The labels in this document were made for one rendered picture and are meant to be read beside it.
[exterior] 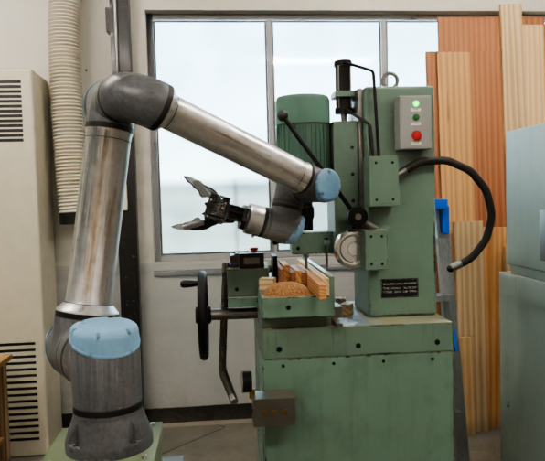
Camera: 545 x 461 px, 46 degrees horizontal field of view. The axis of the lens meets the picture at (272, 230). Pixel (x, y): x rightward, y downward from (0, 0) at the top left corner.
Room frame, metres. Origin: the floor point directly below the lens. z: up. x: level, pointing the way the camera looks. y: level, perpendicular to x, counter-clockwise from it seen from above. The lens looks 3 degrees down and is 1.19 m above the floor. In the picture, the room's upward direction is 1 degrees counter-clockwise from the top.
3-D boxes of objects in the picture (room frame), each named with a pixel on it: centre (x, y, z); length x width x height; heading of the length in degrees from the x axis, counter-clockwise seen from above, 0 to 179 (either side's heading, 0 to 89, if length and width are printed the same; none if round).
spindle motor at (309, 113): (2.07, -0.11, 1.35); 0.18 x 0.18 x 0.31
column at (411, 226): (2.10, -0.40, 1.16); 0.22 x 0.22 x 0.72; 5
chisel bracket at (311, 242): (2.07, -0.13, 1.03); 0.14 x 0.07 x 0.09; 95
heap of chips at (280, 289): (1.85, -0.04, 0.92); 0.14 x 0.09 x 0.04; 95
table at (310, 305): (2.10, 0.00, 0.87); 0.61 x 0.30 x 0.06; 5
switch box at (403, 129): (1.96, -0.44, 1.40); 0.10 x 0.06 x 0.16; 95
